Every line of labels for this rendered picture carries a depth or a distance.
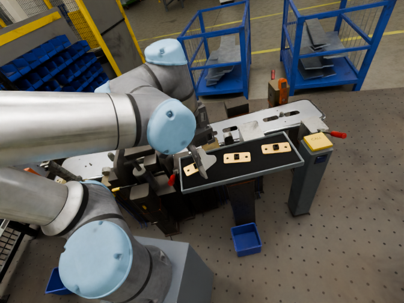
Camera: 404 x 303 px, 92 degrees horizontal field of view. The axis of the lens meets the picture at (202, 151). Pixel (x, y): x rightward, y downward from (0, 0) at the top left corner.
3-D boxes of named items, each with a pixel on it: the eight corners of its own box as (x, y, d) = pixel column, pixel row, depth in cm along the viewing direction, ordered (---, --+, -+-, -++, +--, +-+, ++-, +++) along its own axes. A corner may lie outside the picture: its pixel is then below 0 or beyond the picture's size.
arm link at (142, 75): (103, 104, 29) (163, 71, 33) (85, 84, 36) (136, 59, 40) (128, 140, 35) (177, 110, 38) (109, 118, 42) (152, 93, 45)
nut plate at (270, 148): (288, 142, 62) (288, 139, 61) (291, 151, 60) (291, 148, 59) (261, 145, 64) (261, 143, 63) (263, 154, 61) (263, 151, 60)
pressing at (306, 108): (305, 95, 103) (305, 93, 102) (330, 121, 87) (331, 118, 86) (64, 159, 111) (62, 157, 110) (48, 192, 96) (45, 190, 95)
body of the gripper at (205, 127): (216, 143, 55) (208, 108, 46) (189, 156, 54) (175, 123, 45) (205, 129, 60) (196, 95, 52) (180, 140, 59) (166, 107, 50)
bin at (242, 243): (255, 229, 91) (254, 222, 84) (262, 252, 84) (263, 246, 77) (232, 234, 91) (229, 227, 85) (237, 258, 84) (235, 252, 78)
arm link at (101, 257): (109, 320, 38) (56, 315, 28) (91, 261, 46) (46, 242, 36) (160, 272, 41) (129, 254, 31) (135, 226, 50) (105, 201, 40)
